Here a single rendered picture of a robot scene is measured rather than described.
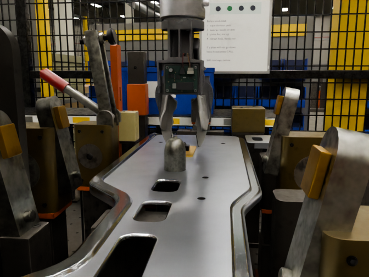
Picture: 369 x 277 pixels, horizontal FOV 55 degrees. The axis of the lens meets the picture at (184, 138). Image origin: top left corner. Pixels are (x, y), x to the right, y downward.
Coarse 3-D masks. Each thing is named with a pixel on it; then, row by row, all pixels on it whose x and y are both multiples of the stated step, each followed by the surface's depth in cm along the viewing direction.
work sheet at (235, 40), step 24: (216, 0) 111; (240, 0) 110; (264, 0) 110; (216, 24) 112; (240, 24) 112; (264, 24) 111; (216, 48) 114; (240, 48) 113; (264, 48) 112; (216, 72) 115; (240, 72) 114; (264, 72) 113
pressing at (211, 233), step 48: (144, 144) 71; (192, 144) 72; (240, 144) 72; (96, 192) 44; (144, 192) 42; (192, 192) 42; (240, 192) 42; (96, 240) 29; (192, 240) 30; (240, 240) 30
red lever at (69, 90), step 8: (40, 72) 65; (48, 72) 64; (48, 80) 64; (56, 80) 64; (64, 80) 65; (56, 88) 65; (64, 88) 64; (72, 88) 65; (72, 96) 64; (80, 96) 64; (88, 104) 64; (96, 104) 65; (96, 112) 64
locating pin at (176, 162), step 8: (176, 136) 52; (168, 144) 51; (176, 144) 50; (168, 152) 51; (176, 152) 50; (184, 152) 51; (168, 160) 51; (176, 160) 51; (184, 160) 51; (168, 168) 51; (176, 168) 51; (184, 168) 52
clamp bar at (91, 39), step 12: (84, 36) 63; (96, 36) 61; (108, 36) 61; (96, 48) 62; (96, 60) 62; (96, 72) 62; (108, 72) 65; (96, 84) 63; (108, 84) 65; (96, 96) 63; (108, 96) 63; (108, 108) 63
